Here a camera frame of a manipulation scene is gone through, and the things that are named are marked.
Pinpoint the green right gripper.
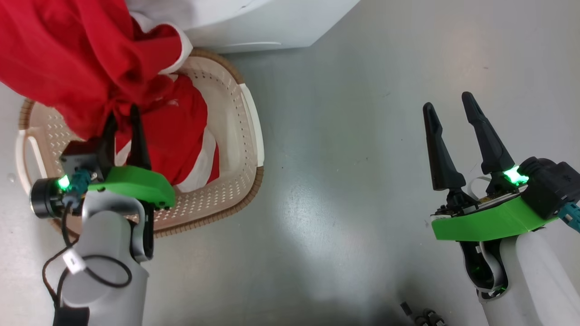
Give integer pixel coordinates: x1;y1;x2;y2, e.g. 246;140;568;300
423;91;559;242

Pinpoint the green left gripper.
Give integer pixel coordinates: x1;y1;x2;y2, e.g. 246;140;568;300
88;104;176;209

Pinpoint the red and white garment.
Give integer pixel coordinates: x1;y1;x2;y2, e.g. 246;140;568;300
0;0;221;193

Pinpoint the cream perforated laundry basket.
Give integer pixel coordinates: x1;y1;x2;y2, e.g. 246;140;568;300
16;48;265;238

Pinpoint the white front-load washing machine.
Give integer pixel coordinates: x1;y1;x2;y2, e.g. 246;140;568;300
125;0;361;54

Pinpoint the teal camera cable connector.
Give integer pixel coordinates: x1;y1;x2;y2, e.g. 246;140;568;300
63;169;94;210
558;203;580;234

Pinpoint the thin black tagged arm cable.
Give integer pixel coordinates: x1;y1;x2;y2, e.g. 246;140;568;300
42;201;133;326

